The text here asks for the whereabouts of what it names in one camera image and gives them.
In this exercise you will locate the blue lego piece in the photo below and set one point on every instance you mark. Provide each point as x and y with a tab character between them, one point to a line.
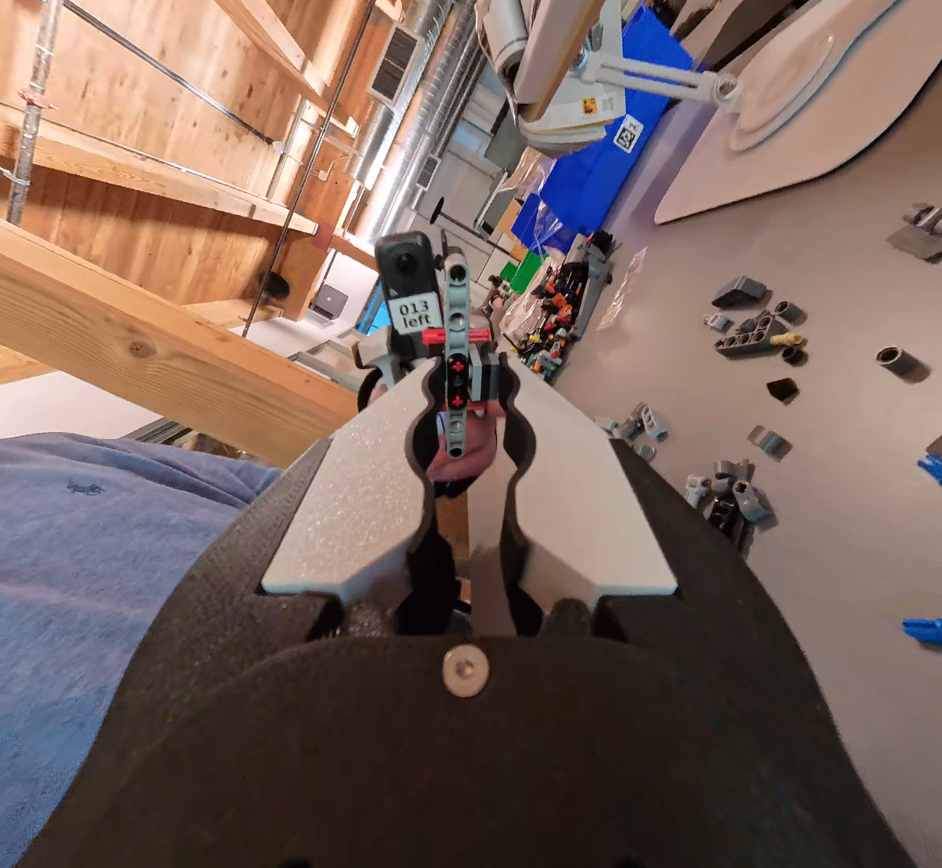
931	467
923	630

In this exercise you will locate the silver ventilation duct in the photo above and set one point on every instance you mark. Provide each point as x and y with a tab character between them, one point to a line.
419	110

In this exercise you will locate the wooden ceiling beam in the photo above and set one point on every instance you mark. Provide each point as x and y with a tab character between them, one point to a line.
147	338

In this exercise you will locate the black standing table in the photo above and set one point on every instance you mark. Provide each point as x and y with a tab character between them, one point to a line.
439	210

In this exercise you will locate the blue storage bin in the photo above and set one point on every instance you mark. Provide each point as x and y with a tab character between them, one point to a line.
640	169
548	221

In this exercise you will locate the green storage bin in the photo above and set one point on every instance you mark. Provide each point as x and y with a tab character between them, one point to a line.
524	271

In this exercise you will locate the scattered grey lego pieces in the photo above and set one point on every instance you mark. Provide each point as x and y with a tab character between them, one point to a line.
743	292

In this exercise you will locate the clear plastic bag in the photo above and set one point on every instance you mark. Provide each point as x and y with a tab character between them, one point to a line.
622	290

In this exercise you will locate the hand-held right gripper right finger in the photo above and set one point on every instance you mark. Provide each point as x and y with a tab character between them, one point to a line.
581	515

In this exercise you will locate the person's blue clothed torso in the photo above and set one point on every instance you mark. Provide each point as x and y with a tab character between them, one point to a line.
88	588

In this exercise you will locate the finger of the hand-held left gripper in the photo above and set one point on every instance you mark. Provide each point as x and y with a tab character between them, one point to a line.
381	364

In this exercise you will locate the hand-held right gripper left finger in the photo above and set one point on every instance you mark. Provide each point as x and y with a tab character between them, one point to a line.
353	507

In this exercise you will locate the grey red lego assembly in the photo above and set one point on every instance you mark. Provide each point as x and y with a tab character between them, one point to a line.
456	294

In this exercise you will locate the person's left hand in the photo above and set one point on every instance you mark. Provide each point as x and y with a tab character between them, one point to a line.
482	445

